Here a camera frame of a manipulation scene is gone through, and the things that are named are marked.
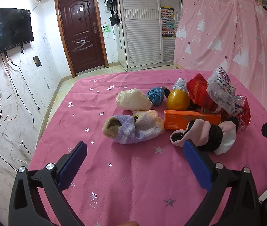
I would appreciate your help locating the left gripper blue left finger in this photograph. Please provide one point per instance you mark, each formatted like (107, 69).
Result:
(69, 164)

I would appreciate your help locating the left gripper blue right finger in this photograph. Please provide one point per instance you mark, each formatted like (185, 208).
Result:
(200, 164)

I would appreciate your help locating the pink and black sock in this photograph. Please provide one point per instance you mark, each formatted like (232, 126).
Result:
(208, 137)

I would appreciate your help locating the orange cardboard box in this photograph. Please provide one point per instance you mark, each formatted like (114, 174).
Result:
(175, 120)

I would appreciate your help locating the hello kitty tissue pack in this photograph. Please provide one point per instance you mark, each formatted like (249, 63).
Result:
(222, 90)

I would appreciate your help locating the golden plastic egg half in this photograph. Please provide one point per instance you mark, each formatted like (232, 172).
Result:
(178, 100)

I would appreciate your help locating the red knitted sock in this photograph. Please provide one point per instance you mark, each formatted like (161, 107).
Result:
(197, 89)

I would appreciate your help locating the blue knitted ball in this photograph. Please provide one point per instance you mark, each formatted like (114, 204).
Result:
(156, 95)

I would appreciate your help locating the red foil snack wrapper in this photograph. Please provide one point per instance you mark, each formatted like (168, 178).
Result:
(241, 114)

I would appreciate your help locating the pink star tablecloth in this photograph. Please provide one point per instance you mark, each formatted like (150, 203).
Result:
(149, 182)

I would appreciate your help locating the purple and cream sock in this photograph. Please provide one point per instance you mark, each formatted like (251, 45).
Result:
(138, 127)

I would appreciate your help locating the cream rolled sock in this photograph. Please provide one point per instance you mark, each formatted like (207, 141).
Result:
(133, 100)

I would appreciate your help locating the pink tree-print curtain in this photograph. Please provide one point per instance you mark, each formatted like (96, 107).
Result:
(227, 33)

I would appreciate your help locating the dark brown entrance door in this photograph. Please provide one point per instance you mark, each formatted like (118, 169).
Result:
(81, 33)

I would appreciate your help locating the black hanging bags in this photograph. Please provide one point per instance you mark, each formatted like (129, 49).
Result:
(112, 6)

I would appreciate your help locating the white louvered wardrobe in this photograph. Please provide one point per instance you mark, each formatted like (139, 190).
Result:
(145, 47)

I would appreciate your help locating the wall-mounted black television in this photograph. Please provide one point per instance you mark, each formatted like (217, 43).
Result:
(15, 28)

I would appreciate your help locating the colourful wall poster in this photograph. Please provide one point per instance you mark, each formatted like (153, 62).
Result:
(168, 21)

